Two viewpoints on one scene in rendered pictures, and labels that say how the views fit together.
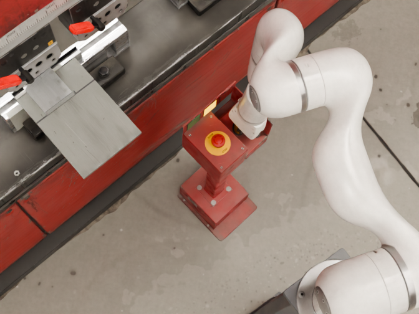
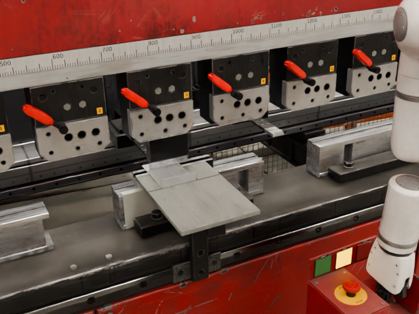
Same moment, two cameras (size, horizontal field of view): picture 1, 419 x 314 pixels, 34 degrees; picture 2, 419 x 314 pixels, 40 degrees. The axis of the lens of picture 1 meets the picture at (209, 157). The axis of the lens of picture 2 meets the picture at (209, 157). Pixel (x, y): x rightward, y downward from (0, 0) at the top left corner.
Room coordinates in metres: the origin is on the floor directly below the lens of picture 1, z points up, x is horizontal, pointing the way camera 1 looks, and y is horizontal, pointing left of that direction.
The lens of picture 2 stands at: (-0.45, -0.18, 1.62)
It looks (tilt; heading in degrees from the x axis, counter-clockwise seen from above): 26 degrees down; 25
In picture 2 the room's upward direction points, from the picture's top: 1 degrees counter-clockwise
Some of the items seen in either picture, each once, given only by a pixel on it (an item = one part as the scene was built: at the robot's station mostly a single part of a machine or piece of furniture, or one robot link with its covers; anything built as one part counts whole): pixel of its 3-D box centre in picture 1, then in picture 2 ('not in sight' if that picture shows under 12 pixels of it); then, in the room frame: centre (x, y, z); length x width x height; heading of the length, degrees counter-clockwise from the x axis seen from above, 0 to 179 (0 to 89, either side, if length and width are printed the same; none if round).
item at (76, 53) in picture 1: (46, 73); (173, 171); (0.64, 0.44, 0.99); 0.20 x 0.03 x 0.03; 141
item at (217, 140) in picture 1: (217, 141); (351, 290); (0.61, -0.02, 0.79); 0.04 x 0.04 x 0.04
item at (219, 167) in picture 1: (226, 133); (362, 296); (0.65, -0.04, 0.75); 0.20 x 0.16 x 0.18; 143
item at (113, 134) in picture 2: not in sight; (141, 139); (0.73, 0.58, 1.01); 0.26 x 0.12 x 0.05; 51
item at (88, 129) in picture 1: (79, 116); (194, 194); (0.54, 0.33, 1.00); 0.26 x 0.18 x 0.01; 51
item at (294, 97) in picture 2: not in sight; (302, 71); (0.92, 0.21, 1.18); 0.15 x 0.09 x 0.17; 141
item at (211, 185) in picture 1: (218, 168); not in sight; (0.65, -0.04, 0.39); 0.05 x 0.05 x 0.54; 53
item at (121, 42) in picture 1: (63, 73); (191, 189); (0.67, 0.41, 0.92); 0.39 x 0.06 x 0.10; 141
